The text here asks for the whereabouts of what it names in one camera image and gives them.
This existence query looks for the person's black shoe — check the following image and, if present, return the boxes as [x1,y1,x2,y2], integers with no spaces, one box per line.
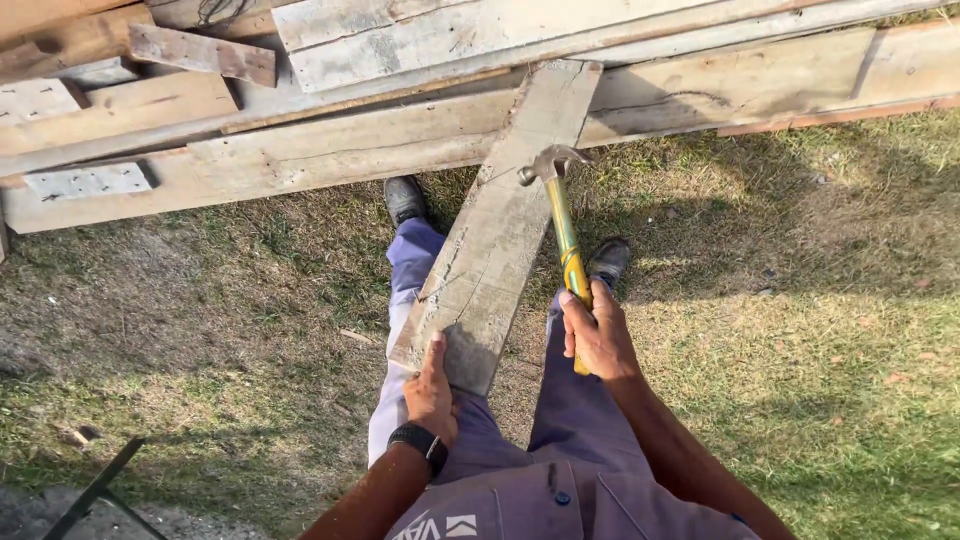
[383,175,429,228]
[585,237,632,292]

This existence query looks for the weathered grey wooden plank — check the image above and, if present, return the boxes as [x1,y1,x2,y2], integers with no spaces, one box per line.
[387,59,604,398]

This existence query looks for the person's left black shoe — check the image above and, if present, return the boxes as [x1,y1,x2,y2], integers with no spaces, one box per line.
[383,175,429,228]

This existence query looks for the dark metal frame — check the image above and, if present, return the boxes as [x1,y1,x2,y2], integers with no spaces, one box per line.
[41,436,170,540]

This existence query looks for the pile of old wooden planks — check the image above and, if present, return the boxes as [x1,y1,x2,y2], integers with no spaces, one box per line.
[0,0,960,264]

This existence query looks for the person's right hand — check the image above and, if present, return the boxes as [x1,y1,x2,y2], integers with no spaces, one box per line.
[558,277,644,384]

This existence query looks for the person's grey work shirt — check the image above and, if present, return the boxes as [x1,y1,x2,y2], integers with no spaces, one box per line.
[384,459,763,540]

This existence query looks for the person's grey work trousers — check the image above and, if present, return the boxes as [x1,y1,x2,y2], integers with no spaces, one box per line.
[366,217,655,487]

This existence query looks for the person's right black shoe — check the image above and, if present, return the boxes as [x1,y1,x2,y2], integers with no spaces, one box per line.
[585,237,632,292]

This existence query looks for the person's left hand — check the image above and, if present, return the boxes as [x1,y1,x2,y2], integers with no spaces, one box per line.
[402,330,460,449]

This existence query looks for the black wrist watch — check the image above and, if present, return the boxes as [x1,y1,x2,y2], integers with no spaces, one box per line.
[387,422,450,481]

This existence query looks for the yellow handled claw hammer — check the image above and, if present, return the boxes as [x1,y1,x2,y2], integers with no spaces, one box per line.
[516,144,596,377]

